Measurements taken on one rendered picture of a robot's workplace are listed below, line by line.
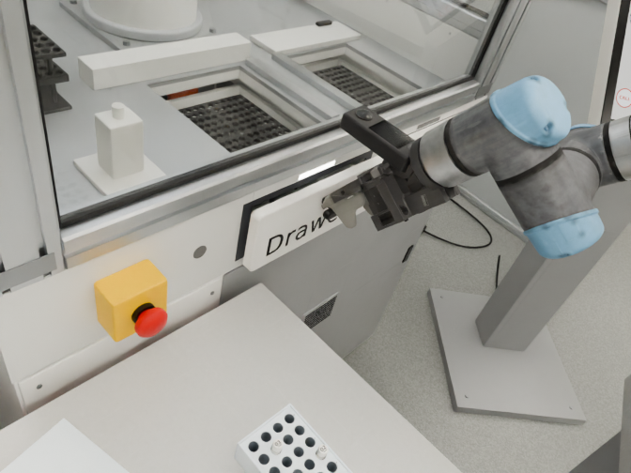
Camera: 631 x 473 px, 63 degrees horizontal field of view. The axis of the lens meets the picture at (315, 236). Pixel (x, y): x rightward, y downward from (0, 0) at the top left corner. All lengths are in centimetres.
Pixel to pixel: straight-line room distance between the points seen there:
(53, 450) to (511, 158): 59
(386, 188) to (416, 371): 120
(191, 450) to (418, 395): 116
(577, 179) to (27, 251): 56
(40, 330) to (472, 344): 153
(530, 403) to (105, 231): 156
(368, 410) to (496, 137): 40
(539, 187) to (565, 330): 171
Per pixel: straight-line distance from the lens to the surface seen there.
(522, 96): 56
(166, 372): 74
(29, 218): 54
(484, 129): 58
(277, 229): 75
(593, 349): 228
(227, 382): 73
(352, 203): 73
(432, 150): 62
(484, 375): 187
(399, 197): 68
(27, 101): 48
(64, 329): 67
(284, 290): 98
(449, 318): 196
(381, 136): 68
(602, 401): 213
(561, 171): 60
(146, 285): 63
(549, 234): 60
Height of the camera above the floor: 138
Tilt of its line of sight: 41 degrees down
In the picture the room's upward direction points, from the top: 16 degrees clockwise
